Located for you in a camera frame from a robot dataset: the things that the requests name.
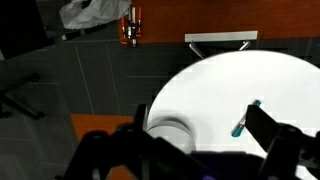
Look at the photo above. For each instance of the teal capped marker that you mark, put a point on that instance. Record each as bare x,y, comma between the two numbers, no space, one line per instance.
238,130

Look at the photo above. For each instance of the grey white bowl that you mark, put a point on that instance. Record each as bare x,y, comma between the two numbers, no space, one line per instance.
173,133

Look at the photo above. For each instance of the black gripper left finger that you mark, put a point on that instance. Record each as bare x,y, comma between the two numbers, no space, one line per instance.
141,116

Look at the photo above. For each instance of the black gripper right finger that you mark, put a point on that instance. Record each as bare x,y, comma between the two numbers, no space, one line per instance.
263,126

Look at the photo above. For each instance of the white plastic bag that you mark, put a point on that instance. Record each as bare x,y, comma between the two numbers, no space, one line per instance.
93,13

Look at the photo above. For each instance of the white metal table base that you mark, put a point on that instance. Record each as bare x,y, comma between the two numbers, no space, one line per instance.
220,36

